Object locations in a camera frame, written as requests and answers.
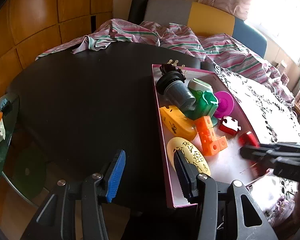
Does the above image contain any black grey cylindrical container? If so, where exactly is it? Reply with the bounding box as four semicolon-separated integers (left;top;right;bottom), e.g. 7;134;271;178
156;70;196;111

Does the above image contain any yellow rectangular block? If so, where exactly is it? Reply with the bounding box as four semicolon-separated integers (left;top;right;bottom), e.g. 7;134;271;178
159;105;197;141

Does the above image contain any pink striped bedsheet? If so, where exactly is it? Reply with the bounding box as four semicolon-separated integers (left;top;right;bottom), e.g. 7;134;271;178
40;18;295;104

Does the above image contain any white container green lid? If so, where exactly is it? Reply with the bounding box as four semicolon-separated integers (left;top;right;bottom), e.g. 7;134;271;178
187;78;213;99

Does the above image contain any white embroidered floral tablecloth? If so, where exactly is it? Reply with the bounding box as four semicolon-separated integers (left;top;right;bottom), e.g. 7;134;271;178
214;66;300;227

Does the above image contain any black rolled mat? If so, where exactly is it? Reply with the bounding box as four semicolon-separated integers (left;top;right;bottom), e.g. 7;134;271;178
128;0;149;24

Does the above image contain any red puzzle piece block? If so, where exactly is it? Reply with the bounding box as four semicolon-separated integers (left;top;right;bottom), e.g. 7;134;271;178
238;131;259;147

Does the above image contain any orange cube blocks toy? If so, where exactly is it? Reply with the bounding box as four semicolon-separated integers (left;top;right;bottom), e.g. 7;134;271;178
194;116;228;156

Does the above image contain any red white puzzle piece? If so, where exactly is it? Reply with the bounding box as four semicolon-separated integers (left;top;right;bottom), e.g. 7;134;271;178
218;115;241;136

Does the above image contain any magenta round disc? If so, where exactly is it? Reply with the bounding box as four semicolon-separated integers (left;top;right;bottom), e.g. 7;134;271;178
213;91;235;119

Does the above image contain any black hair clip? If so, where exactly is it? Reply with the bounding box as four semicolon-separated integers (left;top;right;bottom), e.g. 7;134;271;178
159;59;186;81

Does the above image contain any green plastic cup toy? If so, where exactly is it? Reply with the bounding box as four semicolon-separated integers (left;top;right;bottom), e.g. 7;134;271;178
184;89;219;120

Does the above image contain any yellow oval soap bar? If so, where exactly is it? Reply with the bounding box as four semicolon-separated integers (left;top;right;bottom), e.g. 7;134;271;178
166;137;211;176

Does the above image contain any pink cardboard box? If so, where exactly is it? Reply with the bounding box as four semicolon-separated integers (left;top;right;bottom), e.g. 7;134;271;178
151;63;271;209

